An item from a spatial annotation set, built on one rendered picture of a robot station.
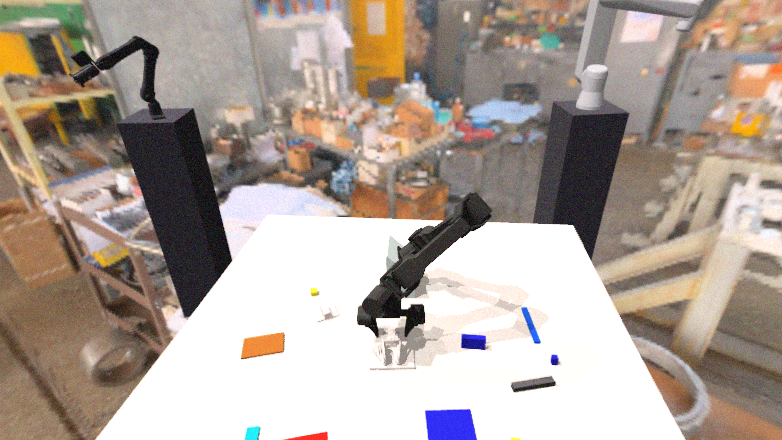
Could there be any blue flat bar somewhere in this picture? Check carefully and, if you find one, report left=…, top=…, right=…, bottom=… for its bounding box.
left=521, top=307, right=540, bottom=344

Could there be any cyan flat bar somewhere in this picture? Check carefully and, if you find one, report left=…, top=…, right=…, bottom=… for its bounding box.
left=245, top=426, right=260, bottom=440

